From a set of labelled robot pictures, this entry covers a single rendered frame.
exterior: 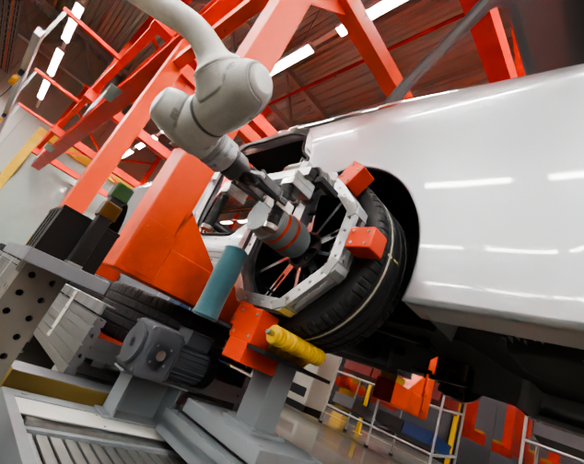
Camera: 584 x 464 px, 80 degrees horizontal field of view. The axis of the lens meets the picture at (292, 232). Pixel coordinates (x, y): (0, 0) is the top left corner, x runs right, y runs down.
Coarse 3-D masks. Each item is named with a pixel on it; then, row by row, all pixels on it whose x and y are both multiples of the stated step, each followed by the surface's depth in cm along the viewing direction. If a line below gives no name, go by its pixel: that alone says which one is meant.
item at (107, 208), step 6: (102, 204) 79; (108, 204) 78; (114, 204) 79; (102, 210) 78; (108, 210) 79; (114, 210) 79; (120, 210) 80; (102, 216) 78; (108, 216) 79; (114, 216) 79
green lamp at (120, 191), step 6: (114, 186) 81; (120, 186) 80; (126, 186) 81; (114, 192) 79; (120, 192) 80; (126, 192) 81; (132, 192) 82; (114, 198) 80; (120, 198) 80; (126, 198) 81
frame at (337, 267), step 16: (336, 176) 125; (352, 208) 111; (352, 224) 108; (240, 240) 143; (256, 240) 145; (336, 240) 108; (336, 256) 104; (352, 256) 108; (240, 272) 131; (320, 272) 105; (336, 272) 103; (240, 288) 125; (304, 288) 106; (320, 288) 107; (256, 304) 116; (272, 304) 111; (288, 304) 107; (304, 304) 109
